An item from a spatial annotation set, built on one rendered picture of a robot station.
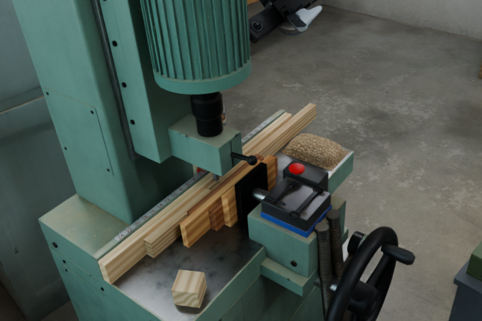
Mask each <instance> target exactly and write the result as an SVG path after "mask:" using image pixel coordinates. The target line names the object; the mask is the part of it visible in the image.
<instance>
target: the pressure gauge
mask: <svg viewBox="0 0 482 321"><path fill-rule="evenodd" d="M367 236H368V235H367V234H363V233H361V232H360V231H355V232H354V233H353V234H352V236H351V238H350V240H349V243H348V246H347V251H348V253H349V254H350V257H353V255H354V253H355V251H356V250H357V249H358V248H359V246H360V244H361V243H362V242H363V241H364V240H365V239H366V237H367Z"/></svg>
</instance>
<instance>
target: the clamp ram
mask: <svg viewBox="0 0 482 321"><path fill-rule="evenodd" d="M268 194H269V192H268V170H267V164H266V163H263V162H261V163H259V164H258V165H257V166H256V167H254V168H253V169H252V170H251V171H250V172H249V173H248V174H247V175H246V176H244V177H243V178H242V179H241V180H240V181H238V182H237V183H236V184H235V198H236V205H237V219H238V220H240V221H244V220H245V219H247V215H248V214H249V213H250V212H251V211H252V210H253V209H254V208H255V207H256V206H257V205H259V204H260V203H261V201H262V200H263V199H264V198H265V197H266V196H267V195H268Z"/></svg>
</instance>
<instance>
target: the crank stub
mask: <svg viewBox="0 0 482 321"><path fill-rule="evenodd" d="M381 251H382V252H384V253H385V254H386V255H388V256H389V257H392V258H393V259H395V260H397V261H399V262H401V263H403V264H406V265H411V264H413V262H414V260H415V255H414V254H413V253H412V252H410V251H408V250H406V249H403V248H400V247H398V246H394V245H391V244H386V243H383V245H382V247H381Z"/></svg>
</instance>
